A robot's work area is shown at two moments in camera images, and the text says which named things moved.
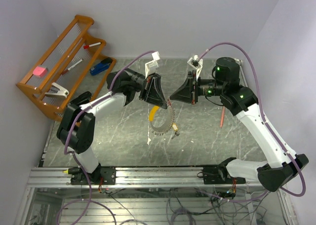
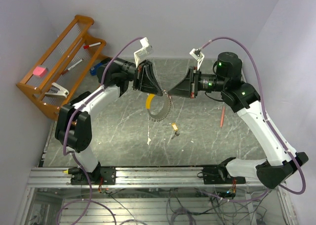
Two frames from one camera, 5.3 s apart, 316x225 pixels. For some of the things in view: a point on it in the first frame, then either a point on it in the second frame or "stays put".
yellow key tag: (175, 127) stays put
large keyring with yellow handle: (161, 131) to (163, 112)
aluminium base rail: (133, 177) stays put
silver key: (176, 134) stays put
